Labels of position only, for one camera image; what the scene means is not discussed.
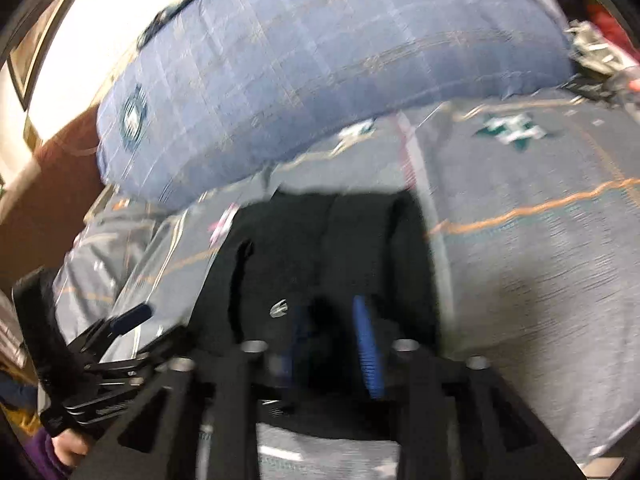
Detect person's left hand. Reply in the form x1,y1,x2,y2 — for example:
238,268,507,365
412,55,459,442
51,429,94,468

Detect black pants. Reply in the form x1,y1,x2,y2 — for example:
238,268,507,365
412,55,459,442
189,191,440,441

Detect grey star patterned bedsheet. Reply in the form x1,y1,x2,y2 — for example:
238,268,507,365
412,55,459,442
53,91,639,470

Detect blue plaid pillow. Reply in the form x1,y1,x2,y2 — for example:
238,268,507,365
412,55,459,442
96,0,572,209

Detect framed wall painting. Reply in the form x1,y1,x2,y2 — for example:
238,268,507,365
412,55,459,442
8,0,67,110

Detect clutter pile beside bed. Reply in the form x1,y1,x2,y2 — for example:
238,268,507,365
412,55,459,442
559,0,639,120

